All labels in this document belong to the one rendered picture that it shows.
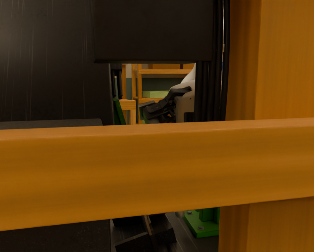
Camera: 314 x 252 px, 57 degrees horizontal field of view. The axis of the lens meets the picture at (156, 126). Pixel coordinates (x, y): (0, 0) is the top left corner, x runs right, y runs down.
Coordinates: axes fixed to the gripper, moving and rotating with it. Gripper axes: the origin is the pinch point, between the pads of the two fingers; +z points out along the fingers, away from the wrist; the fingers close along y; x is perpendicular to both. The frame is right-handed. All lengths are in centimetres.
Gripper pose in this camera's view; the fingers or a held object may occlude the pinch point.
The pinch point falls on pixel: (153, 116)
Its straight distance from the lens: 68.6
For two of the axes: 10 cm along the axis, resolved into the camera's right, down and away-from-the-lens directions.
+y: -0.4, -5.5, -8.3
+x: 4.1, 7.5, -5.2
